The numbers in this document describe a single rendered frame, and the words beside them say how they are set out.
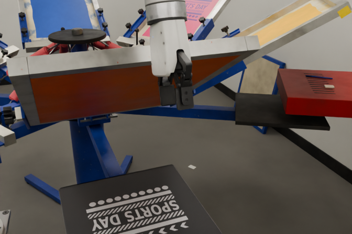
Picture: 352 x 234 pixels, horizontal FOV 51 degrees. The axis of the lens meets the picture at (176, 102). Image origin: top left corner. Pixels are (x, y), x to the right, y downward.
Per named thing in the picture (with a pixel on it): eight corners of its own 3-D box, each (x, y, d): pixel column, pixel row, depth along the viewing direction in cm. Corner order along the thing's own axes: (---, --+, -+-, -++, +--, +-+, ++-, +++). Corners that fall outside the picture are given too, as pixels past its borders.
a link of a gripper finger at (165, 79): (153, 73, 77) (156, 104, 78) (157, 73, 74) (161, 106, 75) (167, 71, 78) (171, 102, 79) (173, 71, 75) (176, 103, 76)
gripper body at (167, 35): (140, 20, 73) (146, 77, 74) (155, 12, 63) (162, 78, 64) (175, 17, 75) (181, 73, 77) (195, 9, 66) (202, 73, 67)
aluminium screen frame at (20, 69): (261, 48, 93) (257, 34, 94) (8, 76, 73) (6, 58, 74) (168, 104, 167) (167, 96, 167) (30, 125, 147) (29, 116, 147)
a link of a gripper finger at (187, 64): (168, 46, 69) (171, 77, 70) (184, 46, 62) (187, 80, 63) (174, 46, 69) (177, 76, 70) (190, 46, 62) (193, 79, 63)
